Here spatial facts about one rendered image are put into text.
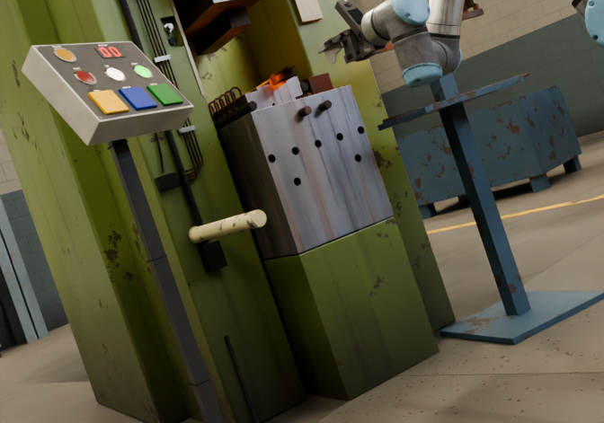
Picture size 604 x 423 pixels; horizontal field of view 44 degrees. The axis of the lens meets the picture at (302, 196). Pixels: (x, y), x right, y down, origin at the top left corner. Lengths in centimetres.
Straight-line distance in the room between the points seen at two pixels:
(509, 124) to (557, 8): 452
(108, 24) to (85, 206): 66
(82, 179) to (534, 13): 832
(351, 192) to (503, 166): 365
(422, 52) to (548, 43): 853
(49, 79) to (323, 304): 100
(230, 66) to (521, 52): 790
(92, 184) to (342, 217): 91
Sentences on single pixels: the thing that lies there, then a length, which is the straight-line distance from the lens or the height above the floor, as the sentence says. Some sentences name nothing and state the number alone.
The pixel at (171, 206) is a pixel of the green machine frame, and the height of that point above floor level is 73.
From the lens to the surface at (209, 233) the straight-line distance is 214.
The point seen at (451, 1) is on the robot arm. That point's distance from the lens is 190.
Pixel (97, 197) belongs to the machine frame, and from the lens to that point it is 268.
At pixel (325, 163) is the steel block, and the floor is 70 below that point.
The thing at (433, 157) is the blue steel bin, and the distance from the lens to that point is 618.
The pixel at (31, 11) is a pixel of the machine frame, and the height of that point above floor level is 153.
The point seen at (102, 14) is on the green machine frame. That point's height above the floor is 134.
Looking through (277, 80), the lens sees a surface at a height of 99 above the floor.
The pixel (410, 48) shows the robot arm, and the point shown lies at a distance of 178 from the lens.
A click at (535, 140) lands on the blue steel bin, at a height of 37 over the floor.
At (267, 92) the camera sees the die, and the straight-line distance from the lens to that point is 233.
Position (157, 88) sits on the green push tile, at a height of 103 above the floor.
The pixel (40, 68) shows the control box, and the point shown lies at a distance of 194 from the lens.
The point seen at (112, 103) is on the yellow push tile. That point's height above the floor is 100.
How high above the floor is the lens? 69
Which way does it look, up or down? 2 degrees down
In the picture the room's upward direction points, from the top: 19 degrees counter-clockwise
